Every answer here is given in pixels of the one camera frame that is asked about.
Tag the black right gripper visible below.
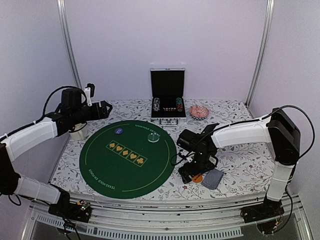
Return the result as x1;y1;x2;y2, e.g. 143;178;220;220
178;151;215;184

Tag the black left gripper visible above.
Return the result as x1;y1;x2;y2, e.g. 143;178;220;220
72;100;114;125

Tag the orange big blind button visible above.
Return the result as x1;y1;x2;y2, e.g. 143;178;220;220
192;174;203;184

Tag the purple small blind button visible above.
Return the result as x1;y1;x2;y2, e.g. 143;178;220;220
114;127;124;135

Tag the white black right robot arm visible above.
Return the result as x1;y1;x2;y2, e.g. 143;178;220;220
176;108;301;218

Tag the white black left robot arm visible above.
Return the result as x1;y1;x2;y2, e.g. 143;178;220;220
0;83;113;217

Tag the blue playing card deck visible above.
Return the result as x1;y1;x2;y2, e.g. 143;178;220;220
201;169;224;190

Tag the cream ceramic mug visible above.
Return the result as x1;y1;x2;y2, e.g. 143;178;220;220
69;123;88;141

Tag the clear dealer button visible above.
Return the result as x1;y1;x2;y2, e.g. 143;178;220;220
147;132;160;143

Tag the left poker chip row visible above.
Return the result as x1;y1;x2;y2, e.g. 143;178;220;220
153;97;161;112

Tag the poker chip row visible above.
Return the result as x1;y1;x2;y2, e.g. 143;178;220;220
175;97;183;112
153;97;161;112

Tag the green round poker mat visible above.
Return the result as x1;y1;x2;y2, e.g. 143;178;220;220
79;120;177;199

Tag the aluminium poker chip case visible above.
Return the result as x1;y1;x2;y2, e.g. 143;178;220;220
150;67;186;128

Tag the red blue patterned bowl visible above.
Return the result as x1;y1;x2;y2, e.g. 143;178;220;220
189;105;210;121

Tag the red dice row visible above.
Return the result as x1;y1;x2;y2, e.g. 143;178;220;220
162;107;176;112

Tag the right poker chip row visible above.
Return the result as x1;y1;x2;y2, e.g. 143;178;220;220
175;97;183;112

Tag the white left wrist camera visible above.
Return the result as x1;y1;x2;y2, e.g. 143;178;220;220
83;83;95;107

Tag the front aluminium rail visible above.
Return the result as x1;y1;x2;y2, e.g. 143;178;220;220
23;193;313;240

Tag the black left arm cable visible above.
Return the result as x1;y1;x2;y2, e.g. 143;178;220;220
41;85;83;118

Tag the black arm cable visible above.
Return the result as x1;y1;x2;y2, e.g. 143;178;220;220
41;85;83;118
259;104;316;161

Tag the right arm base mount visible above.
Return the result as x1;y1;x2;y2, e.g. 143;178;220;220
240;197;285;235

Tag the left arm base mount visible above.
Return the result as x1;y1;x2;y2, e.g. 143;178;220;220
48;191;92;223

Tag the left aluminium frame post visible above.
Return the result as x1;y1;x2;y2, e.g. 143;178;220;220
56;0;83;88

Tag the aluminium frame post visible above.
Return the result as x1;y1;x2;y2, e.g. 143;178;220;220
56;0;83;88
245;0;275;108

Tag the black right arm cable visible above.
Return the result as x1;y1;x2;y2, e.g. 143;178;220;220
259;104;316;161

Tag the right aluminium frame post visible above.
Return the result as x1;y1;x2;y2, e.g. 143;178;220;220
245;0;275;108

